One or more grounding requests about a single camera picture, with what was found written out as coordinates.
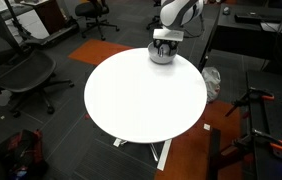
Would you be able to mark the grey computer mouse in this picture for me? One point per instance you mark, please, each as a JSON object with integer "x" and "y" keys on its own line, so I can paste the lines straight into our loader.
{"x": 226, "y": 10}

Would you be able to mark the grey plastic bag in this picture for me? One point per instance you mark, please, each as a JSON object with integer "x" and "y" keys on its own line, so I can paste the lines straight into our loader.
{"x": 211, "y": 83}

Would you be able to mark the silver metal bowl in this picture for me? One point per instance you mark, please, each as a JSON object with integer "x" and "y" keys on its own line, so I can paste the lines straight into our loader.
{"x": 162, "y": 59}

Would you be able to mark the black desk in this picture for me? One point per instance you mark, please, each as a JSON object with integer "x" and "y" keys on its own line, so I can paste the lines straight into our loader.
{"x": 247, "y": 36}

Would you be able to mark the black work bench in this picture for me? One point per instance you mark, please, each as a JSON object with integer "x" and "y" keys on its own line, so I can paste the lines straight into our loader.
{"x": 274, "y": 126}

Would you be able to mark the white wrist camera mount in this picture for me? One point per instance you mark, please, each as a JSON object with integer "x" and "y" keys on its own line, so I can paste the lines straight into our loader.
{"x": 168, "y": 34}

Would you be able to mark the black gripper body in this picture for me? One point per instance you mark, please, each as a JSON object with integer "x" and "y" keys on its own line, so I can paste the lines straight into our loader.
{"x": 172, "y": 43}

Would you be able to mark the white cabinet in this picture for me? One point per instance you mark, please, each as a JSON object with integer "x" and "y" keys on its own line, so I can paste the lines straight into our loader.
{"x": 31, "y": 23}

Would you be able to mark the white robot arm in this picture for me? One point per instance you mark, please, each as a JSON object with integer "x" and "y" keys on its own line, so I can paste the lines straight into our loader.
{"x": 177, "y": 13}

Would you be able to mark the white table base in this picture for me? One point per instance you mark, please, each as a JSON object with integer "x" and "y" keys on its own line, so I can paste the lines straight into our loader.
{"x": 164, "y": 155}

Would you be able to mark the black mesh office chair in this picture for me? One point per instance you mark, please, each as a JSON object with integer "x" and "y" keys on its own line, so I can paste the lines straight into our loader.
{"x": 21, "y": 71}

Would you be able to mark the small white paper tag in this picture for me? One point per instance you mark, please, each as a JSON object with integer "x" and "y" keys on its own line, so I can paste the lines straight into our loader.
{"x": 207, "y": 126}

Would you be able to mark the black keyboard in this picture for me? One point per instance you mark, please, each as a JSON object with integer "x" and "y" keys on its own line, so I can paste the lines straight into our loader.
{"x": 249, "y": 18}

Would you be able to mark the red black backpack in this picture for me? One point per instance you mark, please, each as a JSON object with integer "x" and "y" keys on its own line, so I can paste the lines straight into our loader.
{"x": 22, "y": 150}

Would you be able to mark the black electric scooter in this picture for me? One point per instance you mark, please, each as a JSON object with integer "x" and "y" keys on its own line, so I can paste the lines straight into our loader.
{"x": 47, "y": 36}

